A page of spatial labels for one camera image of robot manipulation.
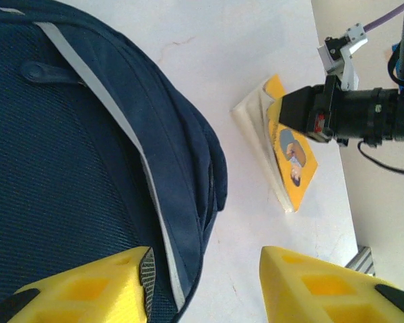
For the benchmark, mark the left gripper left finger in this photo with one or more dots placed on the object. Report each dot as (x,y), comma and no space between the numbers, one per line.
(70,296)

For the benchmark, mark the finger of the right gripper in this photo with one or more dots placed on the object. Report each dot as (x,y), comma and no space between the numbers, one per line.
(294,109)

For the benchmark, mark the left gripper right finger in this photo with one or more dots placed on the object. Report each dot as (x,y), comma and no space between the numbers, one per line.
(323,296)

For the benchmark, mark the yellow cartoon cover book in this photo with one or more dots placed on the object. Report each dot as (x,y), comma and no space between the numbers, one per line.
(296,181)

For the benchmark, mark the navy blue backpack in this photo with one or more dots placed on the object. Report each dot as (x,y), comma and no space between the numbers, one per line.
(54,134)

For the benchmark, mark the aluminium side rail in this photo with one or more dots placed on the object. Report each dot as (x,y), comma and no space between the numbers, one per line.
(360,262)

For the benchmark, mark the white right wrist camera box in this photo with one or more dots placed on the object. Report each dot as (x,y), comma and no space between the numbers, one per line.
(343,57)

